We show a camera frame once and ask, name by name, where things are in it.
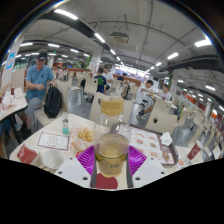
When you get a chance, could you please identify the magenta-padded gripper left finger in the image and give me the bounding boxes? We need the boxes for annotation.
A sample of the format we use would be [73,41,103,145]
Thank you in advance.
[54,145,98,189]

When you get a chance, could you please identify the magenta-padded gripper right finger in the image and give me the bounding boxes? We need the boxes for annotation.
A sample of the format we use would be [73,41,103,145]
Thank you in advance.
[127,145,169,189]

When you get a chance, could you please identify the clear bottle with yellow drink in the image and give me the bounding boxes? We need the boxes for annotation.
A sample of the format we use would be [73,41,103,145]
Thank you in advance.
[92,96,132,178]

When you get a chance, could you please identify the brown food tray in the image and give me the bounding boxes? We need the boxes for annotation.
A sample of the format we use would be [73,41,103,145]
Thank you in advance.
[128,124,179,167]

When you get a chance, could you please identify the clear bag of fried food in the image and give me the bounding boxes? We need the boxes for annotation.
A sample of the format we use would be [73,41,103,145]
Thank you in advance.
[70,123,96,153]

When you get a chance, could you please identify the white mug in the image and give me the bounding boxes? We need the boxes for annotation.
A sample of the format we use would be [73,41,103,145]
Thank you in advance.
[42,148,65,170]

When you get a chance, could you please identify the crumpled white tissue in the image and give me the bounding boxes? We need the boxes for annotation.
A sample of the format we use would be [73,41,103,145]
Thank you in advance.
[159,131,174,147]

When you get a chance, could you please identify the white card with red border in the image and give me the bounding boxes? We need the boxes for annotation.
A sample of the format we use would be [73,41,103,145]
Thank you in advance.
[35,131,71,153]

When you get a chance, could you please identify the small clear sanitizer bottle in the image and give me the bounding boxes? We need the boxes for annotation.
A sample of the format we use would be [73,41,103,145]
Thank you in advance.
[61,113,70,135]

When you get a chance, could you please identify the beige chairs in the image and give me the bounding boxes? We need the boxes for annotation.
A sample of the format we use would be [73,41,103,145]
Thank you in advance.
[11,68,224,161]

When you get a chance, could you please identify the red paper cup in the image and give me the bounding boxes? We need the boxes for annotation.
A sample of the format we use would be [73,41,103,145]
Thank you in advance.
[187,139,204,161]

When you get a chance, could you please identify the red pouch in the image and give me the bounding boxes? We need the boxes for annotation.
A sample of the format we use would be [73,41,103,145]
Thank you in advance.
[16,143,40,166]

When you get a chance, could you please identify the black backpack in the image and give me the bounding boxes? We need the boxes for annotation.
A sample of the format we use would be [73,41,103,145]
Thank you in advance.
[43,85,63,119]

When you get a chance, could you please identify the person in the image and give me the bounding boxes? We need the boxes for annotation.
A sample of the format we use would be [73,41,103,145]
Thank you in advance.
[137,79,155,118]
[102,65,115,84]
[21,51,56,135]
[0,81,16,158]
[157,83,173,102]
[116,72,130,83]
[94,68,108,95]

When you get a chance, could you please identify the beige neighbouring table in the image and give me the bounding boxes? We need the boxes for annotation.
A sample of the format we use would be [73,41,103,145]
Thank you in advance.
[0,87,30,145]

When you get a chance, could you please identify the ceiling air conditioner unit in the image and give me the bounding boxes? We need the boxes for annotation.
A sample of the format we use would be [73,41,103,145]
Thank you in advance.
[109,32,130,45]

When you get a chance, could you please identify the ceiling strip lights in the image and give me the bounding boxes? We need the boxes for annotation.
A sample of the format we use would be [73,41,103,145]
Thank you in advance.
[13,8,224,113]

